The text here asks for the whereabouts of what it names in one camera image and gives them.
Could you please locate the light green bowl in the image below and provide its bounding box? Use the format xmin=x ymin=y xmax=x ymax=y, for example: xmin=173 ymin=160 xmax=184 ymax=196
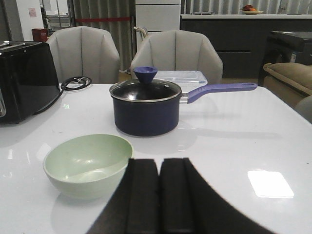
xmin=43 ymin=134 xmax=134 ymax=199

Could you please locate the clear plastic food container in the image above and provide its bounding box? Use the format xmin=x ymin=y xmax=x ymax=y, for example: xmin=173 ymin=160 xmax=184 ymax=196
xmin=155 ymin=71 xmax=208 ymax=85

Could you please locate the dark sideboard counter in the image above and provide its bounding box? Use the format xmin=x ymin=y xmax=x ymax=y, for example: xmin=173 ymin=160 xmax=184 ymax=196
xmin=181 ymin=14 xmax=312 ymax=78

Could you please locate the beige office chair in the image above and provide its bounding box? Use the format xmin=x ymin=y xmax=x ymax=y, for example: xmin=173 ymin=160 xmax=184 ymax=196
xmin=134 ymin=26 xmax=148 ymax=50

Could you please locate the metal rack shelf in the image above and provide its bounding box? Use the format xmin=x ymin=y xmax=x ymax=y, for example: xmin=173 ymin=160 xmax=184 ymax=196
xmin=44 ymin=14 xmax=71 ymax=32

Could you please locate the right beige upholstered chair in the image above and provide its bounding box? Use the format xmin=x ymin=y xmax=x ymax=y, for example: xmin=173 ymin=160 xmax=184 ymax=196
xmin=130 ymin=30 xmax=223 ymax=84

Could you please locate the fruit bowl on counter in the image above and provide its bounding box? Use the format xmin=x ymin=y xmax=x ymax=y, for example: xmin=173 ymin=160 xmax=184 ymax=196
xmin=241 ymin=4 xmax=263 ymax=15

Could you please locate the left beige upholstered chair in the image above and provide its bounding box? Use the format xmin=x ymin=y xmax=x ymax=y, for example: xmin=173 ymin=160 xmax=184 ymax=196
xmin=47 ymin=26 xmax=120 ymax=84

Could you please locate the beige upholstered chair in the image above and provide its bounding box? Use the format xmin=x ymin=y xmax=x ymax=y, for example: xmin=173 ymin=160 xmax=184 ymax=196
xmin=47 ymin=26 xmax=120 ymax=84
xmin=130 ymin=30 xmax=223 ymax=84

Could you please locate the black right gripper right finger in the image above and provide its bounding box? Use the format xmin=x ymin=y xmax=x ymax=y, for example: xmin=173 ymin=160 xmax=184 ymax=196
xmin=160 ymin=158 xmax=270 ymax=234

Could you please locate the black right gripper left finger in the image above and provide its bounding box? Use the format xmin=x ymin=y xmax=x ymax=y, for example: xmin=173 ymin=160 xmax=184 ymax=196
xmin=87 ymin=159 xmax=159 ymax=234

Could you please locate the red box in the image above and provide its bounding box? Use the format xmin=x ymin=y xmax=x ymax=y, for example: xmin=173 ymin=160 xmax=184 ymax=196
xmin=32 ymin=28 xmax=48 ymax=42

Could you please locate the glass lid with blue knob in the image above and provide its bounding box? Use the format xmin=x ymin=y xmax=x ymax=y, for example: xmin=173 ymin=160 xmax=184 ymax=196
xmin=109 ymin=66 xmax=182 ymax=103

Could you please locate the dark blue saucepan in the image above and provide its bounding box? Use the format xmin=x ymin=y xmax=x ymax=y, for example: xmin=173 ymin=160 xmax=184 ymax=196
xmin=112 ymin=83 xmax=257 ymax=137

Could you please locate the black chrome toaster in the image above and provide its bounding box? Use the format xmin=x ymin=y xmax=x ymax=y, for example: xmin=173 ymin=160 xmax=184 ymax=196
xmin=0 ymin=41 xmax=60 ymax=124

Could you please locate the black toaster power cord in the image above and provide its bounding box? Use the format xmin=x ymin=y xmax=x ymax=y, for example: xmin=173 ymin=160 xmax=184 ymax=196
xmin=34 ymin=76 xmax=92 ymax=116

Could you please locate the white cabinet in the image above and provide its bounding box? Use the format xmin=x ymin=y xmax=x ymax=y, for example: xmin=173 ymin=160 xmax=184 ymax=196
xmin=135 ymin=0 xmax=181 ymax=32

